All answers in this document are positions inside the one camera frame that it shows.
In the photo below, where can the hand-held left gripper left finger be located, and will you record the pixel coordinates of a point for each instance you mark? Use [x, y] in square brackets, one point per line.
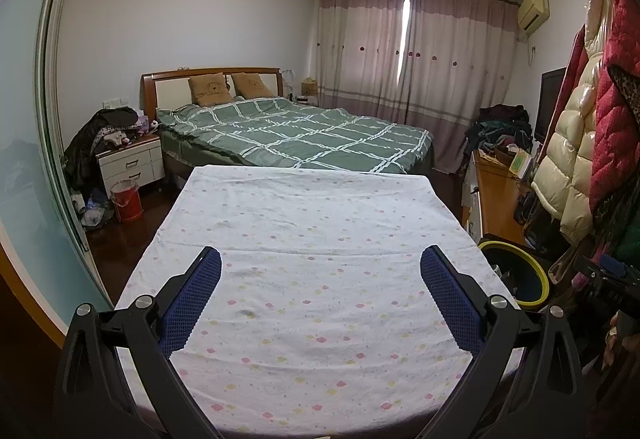
[190, 304]

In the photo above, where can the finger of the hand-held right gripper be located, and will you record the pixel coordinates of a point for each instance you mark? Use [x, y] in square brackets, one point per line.
[607, 264]

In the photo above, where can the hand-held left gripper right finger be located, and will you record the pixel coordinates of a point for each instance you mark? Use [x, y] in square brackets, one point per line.
[450, 299]

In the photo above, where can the yellow rimmed dark bin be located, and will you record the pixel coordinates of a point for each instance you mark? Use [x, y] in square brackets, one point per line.
[525, 284]

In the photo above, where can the person's right hand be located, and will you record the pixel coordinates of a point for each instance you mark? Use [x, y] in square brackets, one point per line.
[619, 334]

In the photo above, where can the red quilted jacket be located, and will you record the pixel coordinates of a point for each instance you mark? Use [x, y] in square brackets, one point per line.
[620, 159]

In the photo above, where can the wooden low cabinet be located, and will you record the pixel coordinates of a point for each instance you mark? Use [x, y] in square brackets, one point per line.
[500, 204]

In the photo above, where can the cream puffer jacket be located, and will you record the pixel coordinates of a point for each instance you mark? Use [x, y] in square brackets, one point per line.
[570, 154]

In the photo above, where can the red plastic bucket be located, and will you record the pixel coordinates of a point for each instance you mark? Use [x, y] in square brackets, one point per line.
[127, 204]

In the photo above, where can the green printed box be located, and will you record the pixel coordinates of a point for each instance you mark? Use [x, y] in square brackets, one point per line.
[520, 165]

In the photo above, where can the plastic bags heap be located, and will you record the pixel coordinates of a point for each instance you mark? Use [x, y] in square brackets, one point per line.
[92, 211]

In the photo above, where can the white spotted tablecloth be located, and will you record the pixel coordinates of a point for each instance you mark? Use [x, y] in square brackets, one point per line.
[320, 239]

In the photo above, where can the white nightstand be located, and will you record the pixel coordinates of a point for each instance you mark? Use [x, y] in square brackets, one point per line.
[132, 164]

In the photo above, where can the black flat television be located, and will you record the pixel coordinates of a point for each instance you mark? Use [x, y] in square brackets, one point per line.
[550, 104]

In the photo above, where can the leopard print garment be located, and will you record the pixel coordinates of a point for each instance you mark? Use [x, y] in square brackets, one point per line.
[627, 91]

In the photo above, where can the pile of mixed clothes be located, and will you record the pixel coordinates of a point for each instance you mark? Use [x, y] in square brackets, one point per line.
[500, 126]

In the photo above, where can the dark clothes heap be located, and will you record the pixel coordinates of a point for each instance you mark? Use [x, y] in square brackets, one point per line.
[87, 139]

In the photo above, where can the green checked quilt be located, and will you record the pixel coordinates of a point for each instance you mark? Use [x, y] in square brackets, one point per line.
[310, 134]

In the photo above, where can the wardrobe sliding door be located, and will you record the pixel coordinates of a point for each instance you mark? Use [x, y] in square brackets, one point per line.
[30, 169]

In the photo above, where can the brown bear pillow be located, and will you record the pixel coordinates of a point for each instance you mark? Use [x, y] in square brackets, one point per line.
[210, 90]
[252, 85]

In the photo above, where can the wooden bed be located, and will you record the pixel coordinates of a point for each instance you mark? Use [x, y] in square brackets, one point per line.
[150, 89]

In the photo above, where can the pink white curtain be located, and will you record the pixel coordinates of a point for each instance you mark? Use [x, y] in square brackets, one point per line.
[360, 44]
[460, 69]

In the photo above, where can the white bedside lamp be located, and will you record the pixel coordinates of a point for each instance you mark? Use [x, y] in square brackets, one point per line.
[288, 81]

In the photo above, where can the yellow tissue box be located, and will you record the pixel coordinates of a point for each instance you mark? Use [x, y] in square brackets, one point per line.
[310, 87]

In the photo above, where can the cream air conditioner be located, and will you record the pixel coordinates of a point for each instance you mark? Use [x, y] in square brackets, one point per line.
[532, 9]

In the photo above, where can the white wall socket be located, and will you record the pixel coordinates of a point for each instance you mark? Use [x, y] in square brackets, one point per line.
[112, 105]

